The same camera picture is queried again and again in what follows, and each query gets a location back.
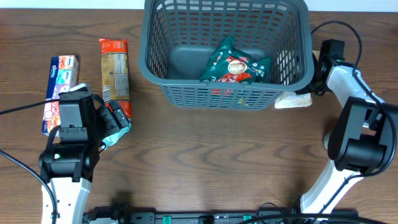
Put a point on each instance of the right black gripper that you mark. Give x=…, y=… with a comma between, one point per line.
x=305, y=90

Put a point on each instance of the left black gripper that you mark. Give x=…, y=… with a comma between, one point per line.
x=114, y=123

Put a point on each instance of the teal small sachet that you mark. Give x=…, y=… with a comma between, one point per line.
x=114, y=138

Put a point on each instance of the green lid jar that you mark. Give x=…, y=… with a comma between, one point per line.
x=326, y=140

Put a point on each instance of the green Nescafe bag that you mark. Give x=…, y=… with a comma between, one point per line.
x=231, y=65

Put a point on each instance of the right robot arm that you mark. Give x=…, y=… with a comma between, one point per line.
x=363, y=142

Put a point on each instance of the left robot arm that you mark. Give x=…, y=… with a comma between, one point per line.
x=73, y=150

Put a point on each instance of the orange biscuit packet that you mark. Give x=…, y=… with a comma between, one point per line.
x=115, y=73

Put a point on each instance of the Kleenex tissue multipack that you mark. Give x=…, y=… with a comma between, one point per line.
x=63, y=76

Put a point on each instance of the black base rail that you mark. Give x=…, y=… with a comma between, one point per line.
x=122, y=213

